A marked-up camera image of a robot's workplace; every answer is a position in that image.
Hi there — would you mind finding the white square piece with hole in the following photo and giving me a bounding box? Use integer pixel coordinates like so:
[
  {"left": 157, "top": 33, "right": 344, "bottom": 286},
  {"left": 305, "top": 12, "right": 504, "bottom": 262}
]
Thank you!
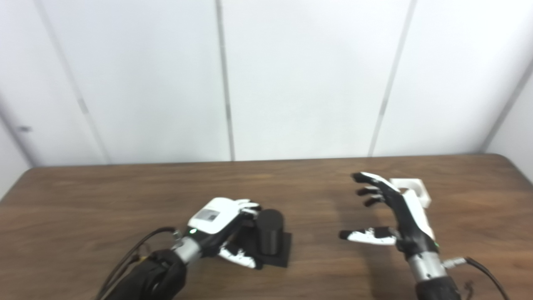
[{"left": 389, "top": 178, "right": 431, "bottom": 208}]

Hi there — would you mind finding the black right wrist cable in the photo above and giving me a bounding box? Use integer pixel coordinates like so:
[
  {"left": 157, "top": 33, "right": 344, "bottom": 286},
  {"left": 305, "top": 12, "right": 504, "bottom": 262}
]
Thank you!
[{"left": 443, "top": 257, "right": 511, "bottom": 300}]

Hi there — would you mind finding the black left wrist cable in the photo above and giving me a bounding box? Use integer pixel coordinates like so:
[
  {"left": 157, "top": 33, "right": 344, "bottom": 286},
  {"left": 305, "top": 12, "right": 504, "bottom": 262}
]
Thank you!
[{"left": 95, "top": 226, "right": 177, "bottom": 300}]

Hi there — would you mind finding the black peg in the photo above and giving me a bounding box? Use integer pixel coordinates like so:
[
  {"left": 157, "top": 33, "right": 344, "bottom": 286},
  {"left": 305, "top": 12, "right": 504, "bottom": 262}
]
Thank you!
[{"left": 233, "top": 209, "right": 292, "bottom": 268}]

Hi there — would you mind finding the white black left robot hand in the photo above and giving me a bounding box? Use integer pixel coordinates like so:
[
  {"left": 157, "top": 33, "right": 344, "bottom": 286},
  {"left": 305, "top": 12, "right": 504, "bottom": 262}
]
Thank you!
[{"left": 178, "top": 197, "right": 264, "bottom": 270}]

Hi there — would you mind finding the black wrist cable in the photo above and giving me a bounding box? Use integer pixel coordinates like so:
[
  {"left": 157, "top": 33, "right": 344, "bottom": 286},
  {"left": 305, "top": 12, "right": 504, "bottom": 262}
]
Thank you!
[
  {"left": 443, "top": 257, "right": 511, "bottom": 300},
  {"left": 95, "top": 226, "right": 177, "bottom": 300}
]

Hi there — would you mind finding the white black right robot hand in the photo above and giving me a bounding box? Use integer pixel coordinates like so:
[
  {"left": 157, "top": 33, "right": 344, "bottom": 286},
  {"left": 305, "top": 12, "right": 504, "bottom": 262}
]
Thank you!
[{"left": 339, "top": 172, "right": 440, "bottom": 261}]

